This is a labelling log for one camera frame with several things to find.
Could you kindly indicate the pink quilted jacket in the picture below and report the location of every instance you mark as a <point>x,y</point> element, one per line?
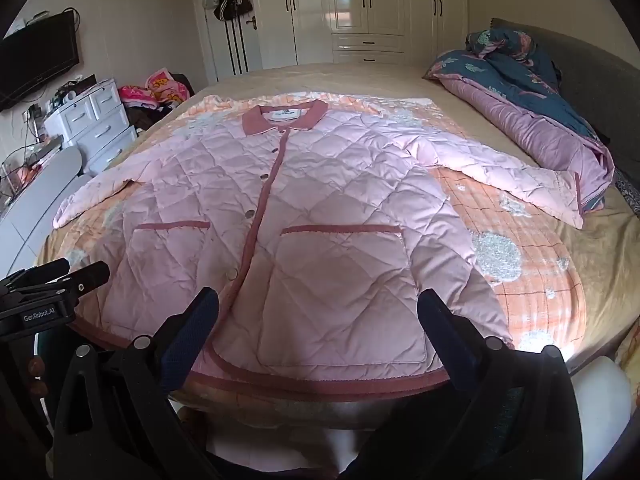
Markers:
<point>325,210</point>

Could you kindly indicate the white door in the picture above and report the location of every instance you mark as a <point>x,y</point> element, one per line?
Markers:
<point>215,45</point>

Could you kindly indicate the white rounded desk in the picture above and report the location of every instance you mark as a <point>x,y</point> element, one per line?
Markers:
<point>45,195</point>

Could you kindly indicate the dark patterned pillow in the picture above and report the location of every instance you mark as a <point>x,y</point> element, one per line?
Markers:
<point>627,190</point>

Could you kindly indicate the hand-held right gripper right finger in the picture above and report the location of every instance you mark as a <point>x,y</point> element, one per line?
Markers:
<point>445,335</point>

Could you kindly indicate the white drawer cabinet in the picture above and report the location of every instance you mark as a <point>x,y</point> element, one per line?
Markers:
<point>95,130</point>

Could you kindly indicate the dark clothes pile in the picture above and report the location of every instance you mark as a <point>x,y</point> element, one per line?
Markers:
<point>145,117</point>

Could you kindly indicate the blue floral quilt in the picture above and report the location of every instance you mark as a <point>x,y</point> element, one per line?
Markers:
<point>500,80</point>

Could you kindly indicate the black chair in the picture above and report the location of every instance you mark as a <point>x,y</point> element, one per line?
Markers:
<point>184,80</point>

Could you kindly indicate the pink cartoon blanket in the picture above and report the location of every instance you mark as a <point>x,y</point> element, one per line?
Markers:
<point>160,85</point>

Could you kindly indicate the black television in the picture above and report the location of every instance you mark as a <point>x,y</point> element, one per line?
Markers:
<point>35,60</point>

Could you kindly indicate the small grey device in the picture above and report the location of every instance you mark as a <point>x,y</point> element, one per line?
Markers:
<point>37,19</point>

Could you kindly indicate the grey set-top box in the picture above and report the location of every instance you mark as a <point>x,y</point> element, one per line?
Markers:
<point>45,150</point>

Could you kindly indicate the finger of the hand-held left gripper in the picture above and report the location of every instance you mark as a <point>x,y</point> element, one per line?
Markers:
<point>90,277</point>
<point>50,270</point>

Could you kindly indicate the clear plastic container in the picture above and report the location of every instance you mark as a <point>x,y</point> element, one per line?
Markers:
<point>17,172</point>

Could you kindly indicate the dark box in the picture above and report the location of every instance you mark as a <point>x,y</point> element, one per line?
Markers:
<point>86,82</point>

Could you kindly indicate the person's left hand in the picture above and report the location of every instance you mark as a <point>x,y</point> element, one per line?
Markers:
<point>35,375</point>

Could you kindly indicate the white rounded object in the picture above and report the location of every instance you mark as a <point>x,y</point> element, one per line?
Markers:
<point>600,390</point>

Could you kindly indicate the white wardrobe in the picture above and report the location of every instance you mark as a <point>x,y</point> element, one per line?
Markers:
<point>390,0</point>

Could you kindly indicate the grey bed headboard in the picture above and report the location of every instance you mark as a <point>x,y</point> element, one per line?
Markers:
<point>590,70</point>

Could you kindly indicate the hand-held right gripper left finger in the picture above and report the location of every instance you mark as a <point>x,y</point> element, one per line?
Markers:
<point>190,332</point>

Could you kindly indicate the white wall box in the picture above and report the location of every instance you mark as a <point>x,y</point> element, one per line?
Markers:
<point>17,25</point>

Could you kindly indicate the orange plaid blanket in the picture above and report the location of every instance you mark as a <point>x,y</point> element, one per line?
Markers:
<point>525,270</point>

